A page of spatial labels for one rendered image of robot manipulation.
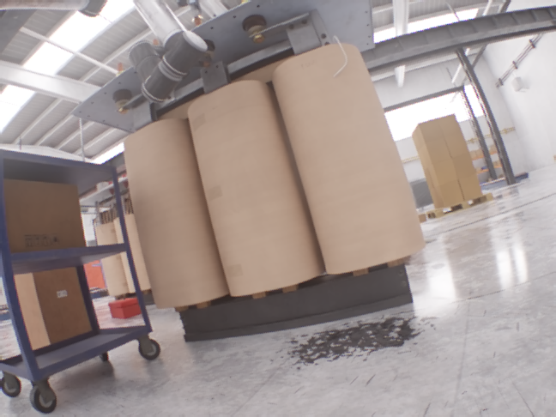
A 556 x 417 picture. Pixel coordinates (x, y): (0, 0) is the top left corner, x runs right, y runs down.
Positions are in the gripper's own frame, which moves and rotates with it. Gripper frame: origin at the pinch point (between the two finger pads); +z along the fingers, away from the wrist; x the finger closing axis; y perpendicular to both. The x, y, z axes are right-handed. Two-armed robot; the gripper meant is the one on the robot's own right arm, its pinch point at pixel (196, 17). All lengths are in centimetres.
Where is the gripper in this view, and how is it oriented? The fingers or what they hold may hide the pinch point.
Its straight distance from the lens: 171.1
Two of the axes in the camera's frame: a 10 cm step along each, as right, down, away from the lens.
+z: 2.6, 9.6, -1.0
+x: 0.4, 1.0, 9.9
